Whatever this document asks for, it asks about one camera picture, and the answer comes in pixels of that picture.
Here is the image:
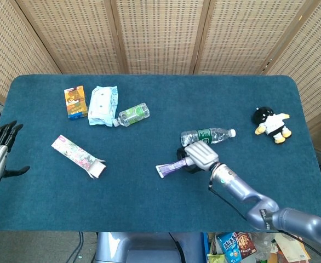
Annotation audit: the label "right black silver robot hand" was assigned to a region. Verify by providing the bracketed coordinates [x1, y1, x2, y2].
[176, 140, 220, 175]

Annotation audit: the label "purple toothpaste tube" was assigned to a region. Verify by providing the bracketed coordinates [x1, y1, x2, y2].
[155, 158, 196, 179]

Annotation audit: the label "floral pink long box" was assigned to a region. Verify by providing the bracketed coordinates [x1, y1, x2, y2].
[50, 134, 107, 180]

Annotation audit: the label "brown cookie box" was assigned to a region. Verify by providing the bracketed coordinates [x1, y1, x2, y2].
[234, 232, 257, 258]

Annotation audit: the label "light blue wipes pack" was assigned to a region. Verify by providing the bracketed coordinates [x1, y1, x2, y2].
[88, 85, 119, 127]

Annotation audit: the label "water bottle dark green label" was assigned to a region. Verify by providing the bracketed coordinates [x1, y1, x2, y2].
[180, 128, 237, 148]

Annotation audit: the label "penguin plush toy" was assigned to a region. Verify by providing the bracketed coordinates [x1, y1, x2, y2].
[252, 106, 292, 145]

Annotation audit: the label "small bottle light green label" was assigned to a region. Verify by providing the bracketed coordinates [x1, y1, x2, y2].
[112, 102, 151, 128]

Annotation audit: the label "teal felt table cover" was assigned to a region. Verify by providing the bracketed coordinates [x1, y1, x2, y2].
[0, 74, 321, 233]

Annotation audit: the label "blue snack bag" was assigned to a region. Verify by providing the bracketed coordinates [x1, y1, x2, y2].
[216, 232, 243, 261]

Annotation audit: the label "green snack bag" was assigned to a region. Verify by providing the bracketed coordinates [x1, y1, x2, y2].
[207, 253, 227, 263]

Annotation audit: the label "grey robot torso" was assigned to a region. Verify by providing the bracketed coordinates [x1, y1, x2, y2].
[94, 232, 207, 263]

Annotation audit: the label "clear plastic bag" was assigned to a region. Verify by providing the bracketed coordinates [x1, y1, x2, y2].
[255, 232, 278, 261]

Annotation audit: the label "woven bamboo folding screen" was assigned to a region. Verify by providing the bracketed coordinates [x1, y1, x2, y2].
[0, 0, 321, 157]

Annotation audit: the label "tan paper envelopes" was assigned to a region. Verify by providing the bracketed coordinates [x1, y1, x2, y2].
[275, 232, 312, 263]

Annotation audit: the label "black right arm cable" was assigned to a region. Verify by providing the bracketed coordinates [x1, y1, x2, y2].
[207, 178, 321, 260]

